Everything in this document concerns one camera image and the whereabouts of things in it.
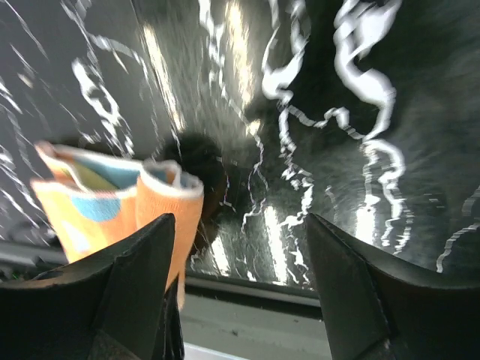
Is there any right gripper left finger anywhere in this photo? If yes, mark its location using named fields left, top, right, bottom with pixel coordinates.
left=1, top=214, right=176, bottom=359

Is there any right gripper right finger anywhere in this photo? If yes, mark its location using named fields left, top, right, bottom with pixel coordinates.
left=305, top=214, right=479, bottom=359

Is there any orange dotted checkered towel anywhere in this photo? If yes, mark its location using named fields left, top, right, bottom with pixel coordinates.
left=31, top=141, right=204, bottom=307

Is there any aluminium frame rail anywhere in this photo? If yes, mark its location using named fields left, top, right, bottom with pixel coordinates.
left=0, top=239, right=331, bottom=360

